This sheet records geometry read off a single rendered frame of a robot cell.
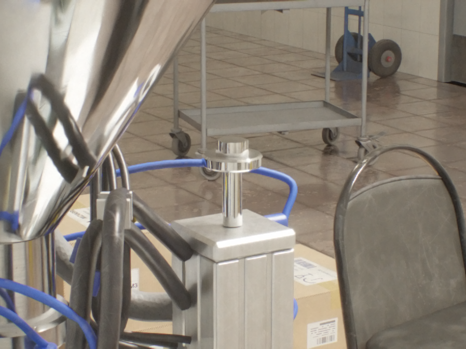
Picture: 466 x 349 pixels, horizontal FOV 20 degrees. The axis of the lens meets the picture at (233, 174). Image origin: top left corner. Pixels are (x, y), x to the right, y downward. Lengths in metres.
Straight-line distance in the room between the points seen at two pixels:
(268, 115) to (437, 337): 4.20
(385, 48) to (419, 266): 6.27
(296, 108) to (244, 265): 6.40
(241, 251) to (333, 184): 5.71
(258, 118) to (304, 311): 3.25
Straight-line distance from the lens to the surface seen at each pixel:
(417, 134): 7.46
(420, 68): 9.26
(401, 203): 2.89
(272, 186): 6.31
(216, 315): 0.65
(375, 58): 9.10
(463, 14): 8.97
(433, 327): 2.80
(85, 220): 3.42
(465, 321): 2.84
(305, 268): 3.84
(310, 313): 3.64
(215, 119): 6.77
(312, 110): 6.98
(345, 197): 2.73
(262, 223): 0.67
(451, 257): 2.99
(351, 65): 9.36
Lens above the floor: 1.60
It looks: 14 degrees down
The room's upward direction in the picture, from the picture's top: straight up
